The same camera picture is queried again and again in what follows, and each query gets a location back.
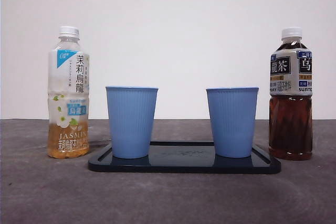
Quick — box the dark oolong tea bottle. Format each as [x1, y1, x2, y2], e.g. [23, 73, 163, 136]
[268, 26, 313, 161]

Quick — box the blue ribbed plastic cup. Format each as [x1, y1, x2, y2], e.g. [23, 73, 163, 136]
[206, 86, 259, 159]
[105, 86, 159, 159]

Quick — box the jasmine tea bottle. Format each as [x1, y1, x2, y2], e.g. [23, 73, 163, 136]
[47, 26, 90, 159]

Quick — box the dark blue flat tray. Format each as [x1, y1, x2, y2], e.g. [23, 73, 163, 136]
[87, 141, 281, 175]

